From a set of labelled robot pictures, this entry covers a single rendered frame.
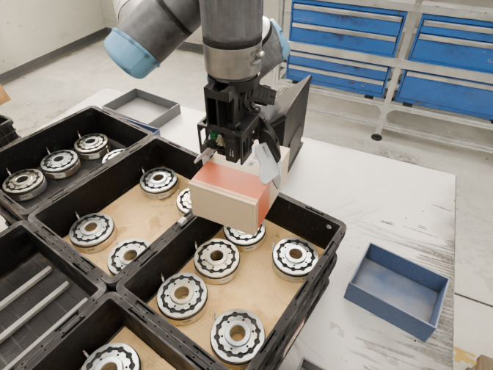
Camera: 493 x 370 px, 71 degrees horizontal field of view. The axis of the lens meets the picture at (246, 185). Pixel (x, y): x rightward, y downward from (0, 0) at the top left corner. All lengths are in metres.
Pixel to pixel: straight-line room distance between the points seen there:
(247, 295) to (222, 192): 0.29
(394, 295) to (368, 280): 0.07
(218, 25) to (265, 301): 0.55
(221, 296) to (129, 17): 0.54
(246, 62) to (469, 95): 2.26
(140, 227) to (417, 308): 0.72
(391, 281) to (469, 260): 1.19
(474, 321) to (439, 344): 0.99
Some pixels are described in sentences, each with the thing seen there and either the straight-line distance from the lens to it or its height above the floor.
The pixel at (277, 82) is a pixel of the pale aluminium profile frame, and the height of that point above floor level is 0.29.
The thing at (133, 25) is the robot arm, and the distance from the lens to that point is 0.53.
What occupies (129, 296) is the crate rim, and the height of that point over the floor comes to 0.93.
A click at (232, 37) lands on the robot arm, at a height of 1.36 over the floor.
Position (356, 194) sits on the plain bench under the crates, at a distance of 1.20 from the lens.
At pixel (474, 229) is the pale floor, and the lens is 2.34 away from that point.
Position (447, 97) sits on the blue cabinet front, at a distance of 2.63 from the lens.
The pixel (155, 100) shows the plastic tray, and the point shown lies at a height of 0.72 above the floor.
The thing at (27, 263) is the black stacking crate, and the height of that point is 0.83.
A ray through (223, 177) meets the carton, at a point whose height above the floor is 1.12.
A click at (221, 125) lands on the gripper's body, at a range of 0.48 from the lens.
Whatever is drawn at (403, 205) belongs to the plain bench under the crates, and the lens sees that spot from 1.22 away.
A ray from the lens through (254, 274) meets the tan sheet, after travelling 0.80.
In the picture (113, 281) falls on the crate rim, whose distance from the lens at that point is 0.71.
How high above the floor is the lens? 1.50
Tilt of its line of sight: 43 degrees down
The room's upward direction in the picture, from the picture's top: straight up
